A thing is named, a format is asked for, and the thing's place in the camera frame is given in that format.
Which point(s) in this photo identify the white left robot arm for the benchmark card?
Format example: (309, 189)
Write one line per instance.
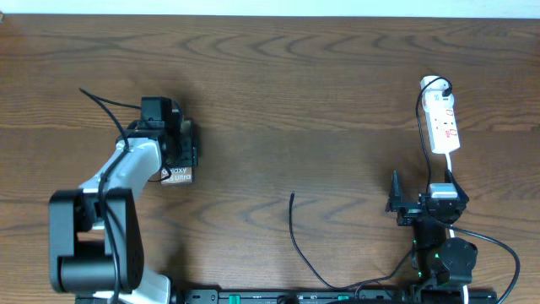
(95, 244)

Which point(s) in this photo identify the white power strip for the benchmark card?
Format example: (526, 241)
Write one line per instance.
(441, 122)

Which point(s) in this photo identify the white USB charger adapter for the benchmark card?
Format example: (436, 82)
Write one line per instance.
(435, 88)

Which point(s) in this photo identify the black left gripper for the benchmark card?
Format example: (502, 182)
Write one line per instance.
(189, 156)

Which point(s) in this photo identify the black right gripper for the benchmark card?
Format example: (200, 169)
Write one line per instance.
(410, 211)

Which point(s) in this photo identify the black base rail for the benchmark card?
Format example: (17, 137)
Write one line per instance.
(313, 297)

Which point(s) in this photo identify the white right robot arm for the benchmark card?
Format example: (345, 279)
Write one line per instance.
(444, 263)

